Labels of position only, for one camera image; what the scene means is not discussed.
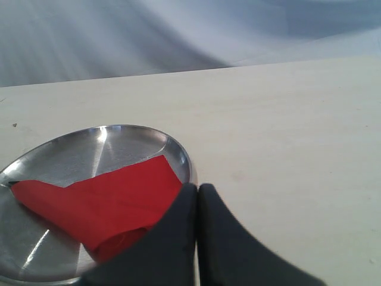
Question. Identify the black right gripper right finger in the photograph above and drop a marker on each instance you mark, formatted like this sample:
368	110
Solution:
229	255

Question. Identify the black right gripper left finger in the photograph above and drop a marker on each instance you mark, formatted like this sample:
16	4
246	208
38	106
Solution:
164	256

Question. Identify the red flag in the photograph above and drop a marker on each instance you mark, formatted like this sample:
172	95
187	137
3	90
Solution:
107	213

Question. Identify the round stainless steel plate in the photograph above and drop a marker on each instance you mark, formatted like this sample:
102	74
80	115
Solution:
33	252

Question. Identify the white backdrop cloth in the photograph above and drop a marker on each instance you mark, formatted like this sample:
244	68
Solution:
56	41

